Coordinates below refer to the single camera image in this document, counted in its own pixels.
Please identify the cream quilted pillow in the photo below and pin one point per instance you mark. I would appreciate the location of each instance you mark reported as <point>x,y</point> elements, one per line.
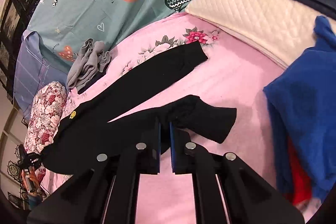
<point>280,29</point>

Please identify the red floral pillow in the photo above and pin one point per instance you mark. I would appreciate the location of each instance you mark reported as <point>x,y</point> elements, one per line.
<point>46,111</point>

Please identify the blue plaid pillow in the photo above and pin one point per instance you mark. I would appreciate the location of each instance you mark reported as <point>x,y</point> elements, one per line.
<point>32,73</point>

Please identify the pink floral bed sheet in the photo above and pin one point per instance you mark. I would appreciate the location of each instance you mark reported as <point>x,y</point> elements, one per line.
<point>234,76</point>

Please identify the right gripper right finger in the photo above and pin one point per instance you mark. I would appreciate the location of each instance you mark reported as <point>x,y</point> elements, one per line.
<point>225,188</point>

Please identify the black pants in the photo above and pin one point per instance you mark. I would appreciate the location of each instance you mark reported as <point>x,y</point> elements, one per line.
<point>108,124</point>

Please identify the grey folded garment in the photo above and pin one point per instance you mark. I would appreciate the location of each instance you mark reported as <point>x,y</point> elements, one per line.
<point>92,58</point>

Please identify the person's left hand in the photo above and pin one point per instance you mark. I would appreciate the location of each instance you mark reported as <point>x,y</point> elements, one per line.
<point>32,184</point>

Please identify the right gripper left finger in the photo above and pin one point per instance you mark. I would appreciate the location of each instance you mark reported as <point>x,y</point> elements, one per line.
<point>105,169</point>

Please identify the red garment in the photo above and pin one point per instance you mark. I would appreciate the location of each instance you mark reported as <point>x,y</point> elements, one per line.
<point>302,189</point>

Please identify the bright blue garment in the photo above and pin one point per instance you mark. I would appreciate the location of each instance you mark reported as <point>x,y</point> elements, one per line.
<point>301,105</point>

